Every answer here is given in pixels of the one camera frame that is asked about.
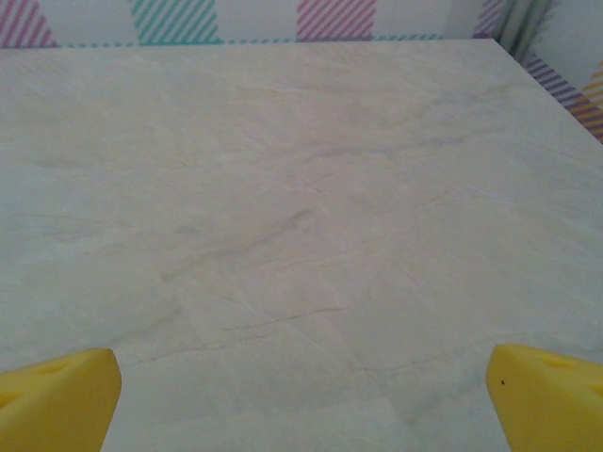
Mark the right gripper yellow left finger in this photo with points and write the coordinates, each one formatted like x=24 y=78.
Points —
x=56 y=405

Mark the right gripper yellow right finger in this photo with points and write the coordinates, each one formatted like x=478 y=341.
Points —
x=551 y=405

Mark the aluminium frame corner post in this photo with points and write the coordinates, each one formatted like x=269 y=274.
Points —
x=525 y=26

